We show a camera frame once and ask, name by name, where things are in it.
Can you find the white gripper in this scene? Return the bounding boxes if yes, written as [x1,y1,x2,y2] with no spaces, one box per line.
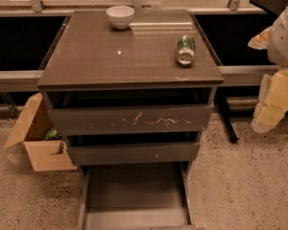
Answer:
[248,6,288,133]

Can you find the green soda can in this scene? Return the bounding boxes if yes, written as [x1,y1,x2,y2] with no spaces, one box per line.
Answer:
[176,35,196,65]

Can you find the middle grey drawer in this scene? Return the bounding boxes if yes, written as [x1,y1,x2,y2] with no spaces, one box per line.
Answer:
[67,131,199,166]

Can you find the grey drawer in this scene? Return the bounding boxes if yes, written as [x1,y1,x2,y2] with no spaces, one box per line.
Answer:
[78,162,196,230]
[67,131,199,166]
[48,88,213,136]

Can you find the top grey drawer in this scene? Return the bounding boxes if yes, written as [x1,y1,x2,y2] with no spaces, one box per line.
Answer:
[48,88,213,136]

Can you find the bottom grey drawer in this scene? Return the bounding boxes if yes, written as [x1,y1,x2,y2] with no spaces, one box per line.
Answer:
[78,162,196,230]

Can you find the white ceramic bowl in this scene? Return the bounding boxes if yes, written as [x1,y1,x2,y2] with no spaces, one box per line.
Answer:
[106,6,134,29]

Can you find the green item in box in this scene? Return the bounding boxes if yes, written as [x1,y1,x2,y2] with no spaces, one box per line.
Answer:
[44,127,60,141]

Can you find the cardboard box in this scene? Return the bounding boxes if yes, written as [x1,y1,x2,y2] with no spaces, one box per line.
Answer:
[5,93,77,172]

